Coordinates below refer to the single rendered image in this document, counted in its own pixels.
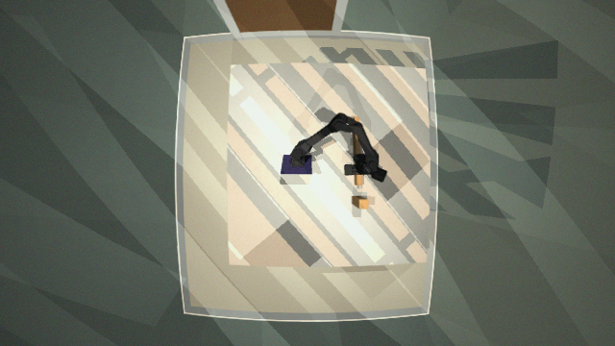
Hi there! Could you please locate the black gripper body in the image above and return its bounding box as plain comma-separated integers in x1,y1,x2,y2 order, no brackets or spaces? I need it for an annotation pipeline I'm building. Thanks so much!
344,164,363,176

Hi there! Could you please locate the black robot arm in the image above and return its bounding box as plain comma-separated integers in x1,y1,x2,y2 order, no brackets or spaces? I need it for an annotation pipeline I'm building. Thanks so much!
289,112,387,183

